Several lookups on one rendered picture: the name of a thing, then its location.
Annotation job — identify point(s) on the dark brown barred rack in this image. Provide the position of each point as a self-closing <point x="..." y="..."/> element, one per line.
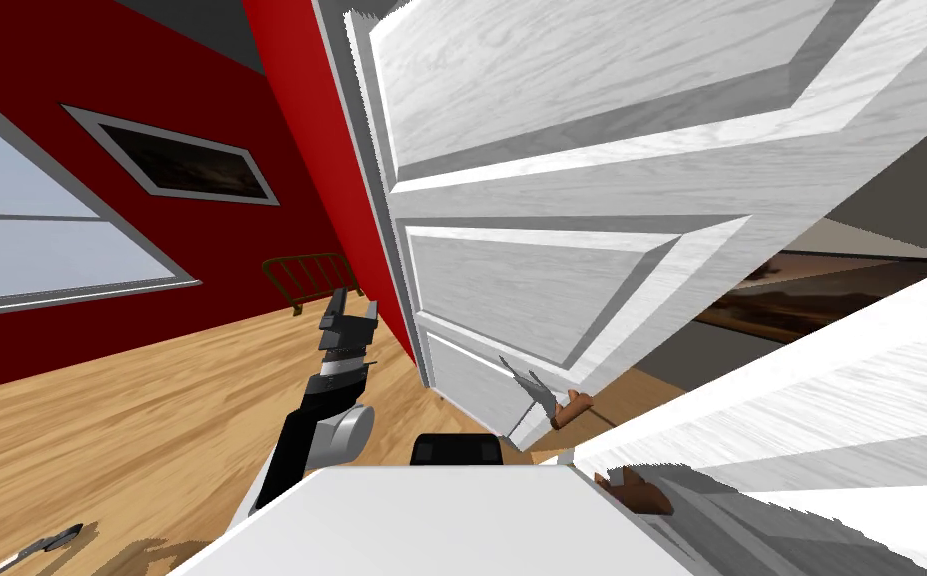
<point x="311" y="276"/>

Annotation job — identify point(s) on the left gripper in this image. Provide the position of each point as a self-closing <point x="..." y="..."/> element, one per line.
<point x="345" y="342"/>

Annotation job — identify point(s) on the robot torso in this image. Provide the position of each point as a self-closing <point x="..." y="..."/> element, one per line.
<point x="439" y="520"/>

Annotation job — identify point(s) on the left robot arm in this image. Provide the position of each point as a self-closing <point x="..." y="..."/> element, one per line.
<point x="291" y="456"/>

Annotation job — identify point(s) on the grey framed dark picture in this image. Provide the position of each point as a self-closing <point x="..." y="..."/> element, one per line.
<point x="183" y="164"/>

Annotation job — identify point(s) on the grey framed window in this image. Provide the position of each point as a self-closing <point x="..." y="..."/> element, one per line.
<point x="23" y="240"/>

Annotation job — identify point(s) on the white panelled door leaf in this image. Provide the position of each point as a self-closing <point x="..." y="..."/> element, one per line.
<point x="511" y="80"/>
<point x="831" y="400"/>

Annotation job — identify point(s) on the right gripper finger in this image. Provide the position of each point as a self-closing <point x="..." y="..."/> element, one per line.
<point x="523" y="382"/>
<point x="548" y="398"/>

